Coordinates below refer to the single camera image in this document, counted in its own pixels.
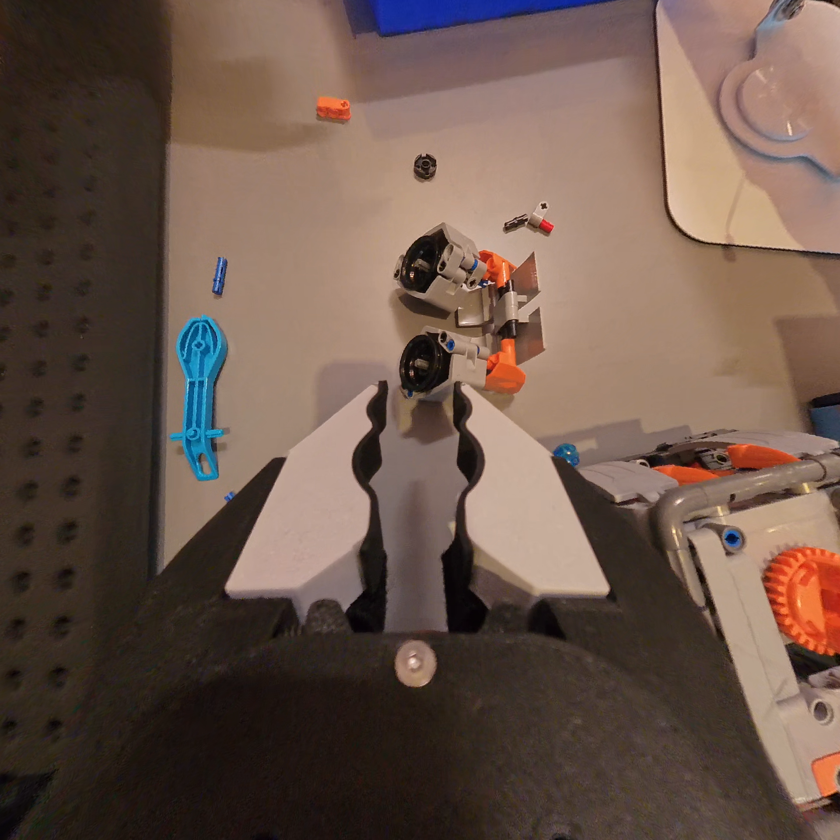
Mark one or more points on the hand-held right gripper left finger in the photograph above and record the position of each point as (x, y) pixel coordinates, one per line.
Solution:
(308, 518)

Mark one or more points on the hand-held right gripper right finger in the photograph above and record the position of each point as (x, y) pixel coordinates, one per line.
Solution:
(531, 518)

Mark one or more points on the translucent blue round stud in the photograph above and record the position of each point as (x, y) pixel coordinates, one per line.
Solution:
(565, 454)

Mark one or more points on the grey orange twin-motor toy assembly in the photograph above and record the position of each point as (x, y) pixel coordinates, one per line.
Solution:
(446, 289)

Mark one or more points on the black round stud piece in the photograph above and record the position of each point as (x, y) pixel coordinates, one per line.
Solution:
(426, 166)

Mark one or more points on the small orange toy beam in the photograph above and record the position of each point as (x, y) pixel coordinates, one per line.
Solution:
(333, 109)

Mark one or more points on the light blue brick separator tool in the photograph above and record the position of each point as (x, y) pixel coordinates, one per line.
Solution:
(197, 367)

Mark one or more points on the large grey orange toy vehicle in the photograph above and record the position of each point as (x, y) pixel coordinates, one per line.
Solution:
(728, 590)

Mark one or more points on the blue toy pin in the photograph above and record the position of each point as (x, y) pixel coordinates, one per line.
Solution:
(220, 275)

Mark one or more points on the grey red pin connector piece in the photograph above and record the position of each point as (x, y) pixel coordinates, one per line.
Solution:
(541, 213)

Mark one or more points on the white desk lamp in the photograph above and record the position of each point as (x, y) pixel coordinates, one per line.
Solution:
(695, 131)

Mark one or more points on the blue plastic bin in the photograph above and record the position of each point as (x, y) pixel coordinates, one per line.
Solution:
(459, 16)

